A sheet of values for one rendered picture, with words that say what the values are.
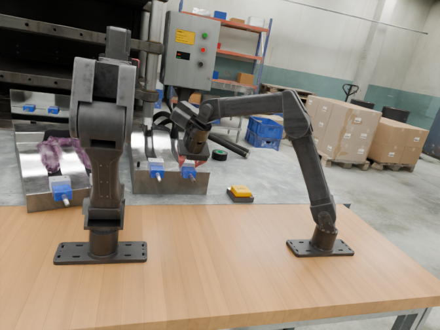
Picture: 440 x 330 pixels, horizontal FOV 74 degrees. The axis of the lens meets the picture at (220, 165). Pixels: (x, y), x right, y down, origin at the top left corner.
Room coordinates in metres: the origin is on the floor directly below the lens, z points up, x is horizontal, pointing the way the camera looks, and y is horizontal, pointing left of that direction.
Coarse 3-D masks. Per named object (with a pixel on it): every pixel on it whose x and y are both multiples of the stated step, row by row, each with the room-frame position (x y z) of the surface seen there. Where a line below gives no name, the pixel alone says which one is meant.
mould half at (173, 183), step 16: (128, 144) 1.25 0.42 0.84; (160, 144) 1.15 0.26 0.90; (144, 160) 0.97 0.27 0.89; (144, 176) 0.89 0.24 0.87; (176, 176) 0.93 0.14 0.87; (208, 176) 0.97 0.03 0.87; (144, 192) 0.89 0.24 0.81; (160, 192) 0.91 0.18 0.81; (176, 192) 0.93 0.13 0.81; (192, 192) 0.95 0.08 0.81
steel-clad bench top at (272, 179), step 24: (0, 144) 1.09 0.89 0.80; (0, 168) 0.89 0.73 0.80; (120, 168) 1.07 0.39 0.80; (216, 168) 1.26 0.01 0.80; (240, 168) 1.32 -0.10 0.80; (264, 168) 1.38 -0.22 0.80; (288, 168) 1.45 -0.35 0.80; (0, 192) 0.74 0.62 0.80; (216, 192) 1.00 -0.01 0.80; (264, 192) 1.08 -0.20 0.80; (288, 192) 1.13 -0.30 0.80; (336, 192) 1.23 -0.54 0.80
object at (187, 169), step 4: (188, 160) 0.97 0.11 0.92; (192, 160) 0.98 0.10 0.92; (184, 164) 0.94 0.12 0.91; (188, 164) 0.95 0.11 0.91; (192, 164) 0.95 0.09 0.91; (180, 168) 0.94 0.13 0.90; (184, 168) 0.92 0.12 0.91; (188, 168) 0.93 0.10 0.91; (192, 168) 0.94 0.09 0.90; (184, 172) 0.90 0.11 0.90; (188, 172) 0.91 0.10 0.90; (192, 172) 0.91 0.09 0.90; (184, 176) 0.90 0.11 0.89; (188, 176) 0.91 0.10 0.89; (192, 176) 0.89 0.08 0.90; (192, 180) 0.86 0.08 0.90
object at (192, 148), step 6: (180, 144) 0.91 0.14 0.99; (186, 144) 0.90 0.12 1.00; (192, 144) 0.88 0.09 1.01; (198, 144) 0.87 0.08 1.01; (204, 144) 0.89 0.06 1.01; (180, 150) 0.88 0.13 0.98; (186, 150) 0.89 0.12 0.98; (192, 150) 0.88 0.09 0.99; (198, 150) 0.89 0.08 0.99; (204, 150) 0.92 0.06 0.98; (204, 156) 0.91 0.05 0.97
